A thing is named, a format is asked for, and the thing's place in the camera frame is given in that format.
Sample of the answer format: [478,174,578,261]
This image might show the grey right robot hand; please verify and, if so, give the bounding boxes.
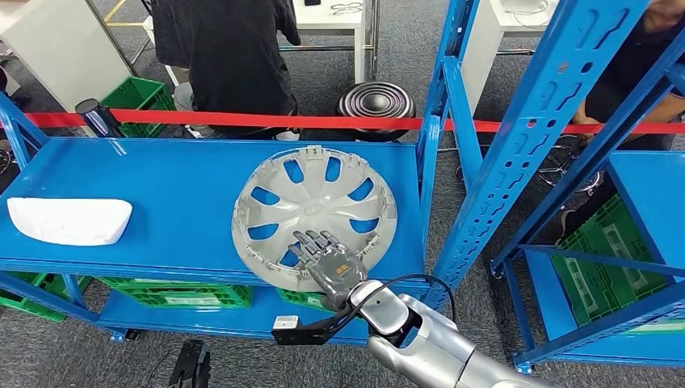
[291,230,369,313]

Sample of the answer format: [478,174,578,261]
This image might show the grey wheel hubcap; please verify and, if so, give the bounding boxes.
[231,145,399,293]

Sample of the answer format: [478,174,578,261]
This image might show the blue metal shelf rack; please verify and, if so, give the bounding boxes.
[490,0,685,376]
[0,0,649,347]

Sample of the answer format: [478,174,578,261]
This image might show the white plastic part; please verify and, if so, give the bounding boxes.
[6,196,134,247]

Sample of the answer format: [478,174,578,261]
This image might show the green plastic crate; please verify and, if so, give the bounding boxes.
[549,248,685,335]
[583,193,685,323]
[96,276,254,310]
[100,75,178,139]
[275,288,335,313]
[0,272,93,323]

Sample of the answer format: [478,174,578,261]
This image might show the red barrier belt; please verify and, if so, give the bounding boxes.
[0,109,685,136]

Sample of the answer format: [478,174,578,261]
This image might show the black round stool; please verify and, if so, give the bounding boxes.
[335,81,418,144]

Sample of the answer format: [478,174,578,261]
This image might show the black robot foot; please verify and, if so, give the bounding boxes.
[168,339,211,388]

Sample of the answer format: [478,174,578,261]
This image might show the person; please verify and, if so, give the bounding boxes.
[0,66,32,111]
[150,0,302,141]
[556,0,685,239]

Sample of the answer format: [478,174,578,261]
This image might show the white desk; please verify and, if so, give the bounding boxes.
[144,0,382,84]
[460,0,561,115]

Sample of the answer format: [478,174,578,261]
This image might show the round stool chrome base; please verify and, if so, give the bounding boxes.
[455,133,603,195]

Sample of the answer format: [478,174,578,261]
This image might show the white cabinet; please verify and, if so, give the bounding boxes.
[0,0,133,113]

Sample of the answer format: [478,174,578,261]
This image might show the black camera cable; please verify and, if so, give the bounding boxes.
[337,274,459,331]

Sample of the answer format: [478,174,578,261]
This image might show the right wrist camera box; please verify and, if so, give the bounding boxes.
[271,314,357,347]

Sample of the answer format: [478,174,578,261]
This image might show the black barrier post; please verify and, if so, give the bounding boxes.
[74,98,125,139]

